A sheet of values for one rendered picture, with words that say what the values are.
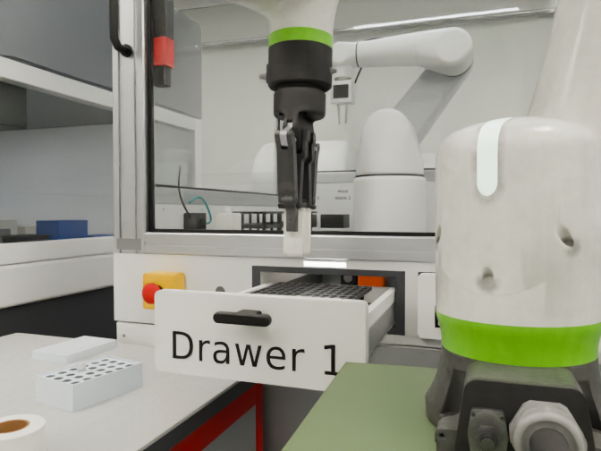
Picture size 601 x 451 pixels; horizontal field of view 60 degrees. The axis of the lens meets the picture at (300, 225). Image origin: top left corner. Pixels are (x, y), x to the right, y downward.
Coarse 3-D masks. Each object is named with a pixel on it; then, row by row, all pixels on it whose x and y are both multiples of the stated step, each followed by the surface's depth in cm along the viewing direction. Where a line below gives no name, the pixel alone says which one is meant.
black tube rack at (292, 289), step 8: (264, 288) 91; (272, 288) 91; (280, 288) 90; (288, 288) 90; (296, 288) 90; (304, 288) 91; (312, 288) 90; (320, 288) 90; (328, 288) 91; (336, 288) 91; (344, 288) 90; (352, 288) 90; (360, 288) 91; (368, 288) 90; (312, 296) 82; (320, 296) 82; (328, 296) 82; (336, 296) 83; (344, 296) 82; (352, 296) 82; (360, 296) 84; (368, 304) 91
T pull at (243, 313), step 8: (216, 312) 63; (224, 312) 63; (232, 312) 63; (240, 312) 63; (248, 312) 63; (256, 312) 64; (216, 320) 63; (224, 320) 63; (232, 320) 62; (240, 320) 62; (248, 320) 62; (256, 320) 61; (264, 320) 61
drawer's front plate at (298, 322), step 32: (160, 320) 70; (192, 320) 68; (288, 320) 64; (320, 320) 63; (352, 320) 61; (160, 352) 70; (192, 352) 68; (256, 352) 65; (288, 352) 64; (320, 352) 63; (352, 352) 61; (288, 384) 64; (320, 384) 63
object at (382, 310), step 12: (252, 288) 94; (372, 288) 96; (384, 288) 95; (372, 300) 96; (384, 300) 83; (372, 312) 74; (384, 312) 83; (372, 324) 74; (384, 324) 82; (372, 336) 73; (372, 348) 73
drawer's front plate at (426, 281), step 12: (420, 276) 88; (432, 276) 88; (420, 288) 88; (432, 288) 88; (420, 300) 88; (432, 300) 88; (420, 312) 88; (432, 312) 88; (420, 324) 88; (432, 324) 88; (420, 336) 89; (432, 336) 88; (600, 336) 80; (600, 348) 80
